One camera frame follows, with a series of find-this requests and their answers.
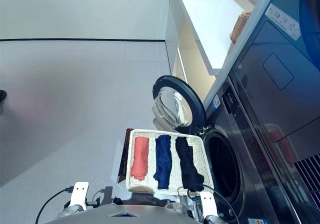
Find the navy blue cloth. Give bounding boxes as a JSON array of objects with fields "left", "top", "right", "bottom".
[{"left": 152, "top": 134, "right": 173, "bottom": 190}]

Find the orange-red cloth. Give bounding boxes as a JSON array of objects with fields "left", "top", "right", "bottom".
[{"left": 130, "top": 136, "right": 150, "bottom": 181}]

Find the black cloth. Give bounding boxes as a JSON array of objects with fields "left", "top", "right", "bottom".
[{"left": 174, "top": 136, "right": 205, "bottom": 193}]

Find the pale woven laundry basket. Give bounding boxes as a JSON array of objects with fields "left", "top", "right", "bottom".
[{"left": 126, "top": 128, "right": 215, "bottom": 197}]

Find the brown wicker basket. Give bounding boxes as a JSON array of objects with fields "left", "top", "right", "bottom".
[{"left": 229, "top": 11, "right": 252, "bottom": 45}]

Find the round glass washer door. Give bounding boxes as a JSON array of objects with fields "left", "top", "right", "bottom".
[{"left": 151, "top": 75, "right": 207, "bottom": 135}]

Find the dark brown wooden stand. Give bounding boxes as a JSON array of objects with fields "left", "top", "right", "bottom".
[{"left": 116, "top": 128, "right": 135, "bottom": 184}]

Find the white counter cabinet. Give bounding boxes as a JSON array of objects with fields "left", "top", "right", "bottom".
[{"left": 164, "top": 0, "right": 256, "bottom": 76}]

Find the silver robot torso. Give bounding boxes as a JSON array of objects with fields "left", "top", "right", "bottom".
[{"left": 43, "top": 203, "right": 201, "bottom": 224}]

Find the grey stacked dryer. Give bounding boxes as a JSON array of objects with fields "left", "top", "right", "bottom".
[{"left": 228, "top": 0, "right": 320, "bottom": 224}]

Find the white instruction sticker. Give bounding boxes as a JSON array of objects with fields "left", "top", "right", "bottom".
[{"left": 264, "top": 3, "right": 301, "bottom": 41}]

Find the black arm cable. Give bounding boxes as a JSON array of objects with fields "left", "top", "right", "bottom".
[
  {"left": 177, "top": 183, "right": 241, "bottom": 224},
  {"left": 34, "top": 187, "right": 75, "bottom": 224}
]

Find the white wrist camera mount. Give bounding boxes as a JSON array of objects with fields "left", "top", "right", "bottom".
[
  {"left": 69, "top": 181, "right": 90, "bottom": 211},
  {"left": 199, "top": 191, "right": 217, "bottom": 219}
]

